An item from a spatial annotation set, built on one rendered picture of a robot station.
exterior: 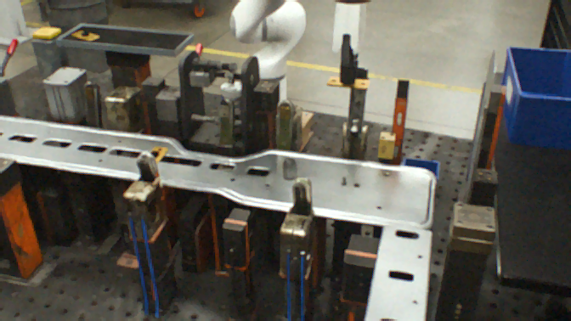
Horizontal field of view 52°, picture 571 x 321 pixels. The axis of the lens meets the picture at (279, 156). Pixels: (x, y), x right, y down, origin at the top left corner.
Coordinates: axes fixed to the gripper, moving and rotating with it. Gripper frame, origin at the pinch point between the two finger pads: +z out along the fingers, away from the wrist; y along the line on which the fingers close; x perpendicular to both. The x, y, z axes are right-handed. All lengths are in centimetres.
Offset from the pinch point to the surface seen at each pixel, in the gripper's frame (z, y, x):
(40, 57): 19, -30, -97
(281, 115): 19.9, -14.1, -18.2
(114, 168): 27, 7, -54
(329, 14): 131, -404, -81
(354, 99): 13.9, -14.9, -0.5
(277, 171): 27.5, -1.0, -15.8
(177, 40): 12, -35, -54
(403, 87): 9.4, -14.8, 10.3
